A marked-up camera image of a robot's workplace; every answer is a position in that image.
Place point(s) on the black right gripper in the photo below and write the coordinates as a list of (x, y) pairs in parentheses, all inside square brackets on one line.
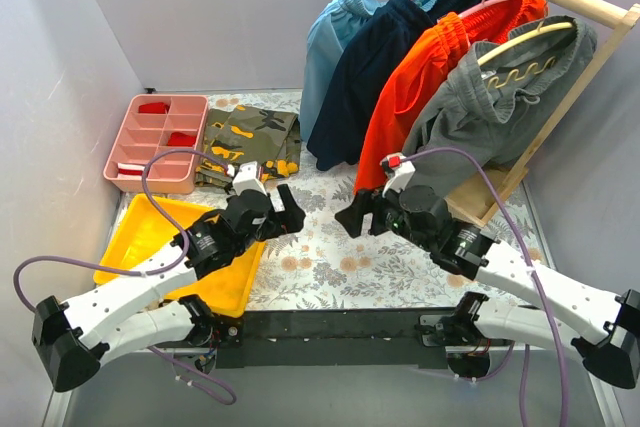
[(377, 214)]

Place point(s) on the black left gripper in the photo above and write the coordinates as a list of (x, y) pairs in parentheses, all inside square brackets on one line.
[(276, 214)]

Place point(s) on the grey shorts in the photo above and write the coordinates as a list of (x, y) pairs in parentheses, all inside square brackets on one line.
[(498, 124)]

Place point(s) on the cream yellow hanger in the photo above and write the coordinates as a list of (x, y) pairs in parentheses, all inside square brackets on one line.
[(514, 74)]

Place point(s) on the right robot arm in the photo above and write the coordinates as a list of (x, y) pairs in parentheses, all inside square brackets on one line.
[(597, 327)]

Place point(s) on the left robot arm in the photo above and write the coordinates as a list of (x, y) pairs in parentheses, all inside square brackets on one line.
[(76, 337)]

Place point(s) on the orange shorts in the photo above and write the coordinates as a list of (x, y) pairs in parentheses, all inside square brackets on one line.
[(423, 69)]

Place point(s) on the navy blue shorts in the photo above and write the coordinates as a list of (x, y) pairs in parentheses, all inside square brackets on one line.
[(370, 77)]

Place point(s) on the light blue shorts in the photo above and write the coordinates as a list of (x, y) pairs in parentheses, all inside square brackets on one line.
[(330, 52)]

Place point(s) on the wooden clothes rack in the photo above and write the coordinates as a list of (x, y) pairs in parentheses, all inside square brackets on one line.
[(474, 190)]

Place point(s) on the red sock middle compartment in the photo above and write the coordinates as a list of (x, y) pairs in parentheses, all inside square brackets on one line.
[(181, 139)]

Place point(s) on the red sock compartment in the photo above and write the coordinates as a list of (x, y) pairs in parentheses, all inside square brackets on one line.
[(181, 139), (154, 108)]

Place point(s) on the pink divided organizer box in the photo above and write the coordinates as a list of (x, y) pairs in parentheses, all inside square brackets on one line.
[(142, 136)]

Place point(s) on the red white striped sock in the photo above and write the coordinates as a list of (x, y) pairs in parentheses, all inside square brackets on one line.
[(128, 169)]

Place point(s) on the red sock back compartment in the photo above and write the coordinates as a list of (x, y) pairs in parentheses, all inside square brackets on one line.
[(154, 108)]

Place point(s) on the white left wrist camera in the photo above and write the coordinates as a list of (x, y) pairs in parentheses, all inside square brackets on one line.
[(248, 178)]

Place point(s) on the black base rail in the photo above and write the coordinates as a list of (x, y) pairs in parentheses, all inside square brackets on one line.
[(377, 337)]

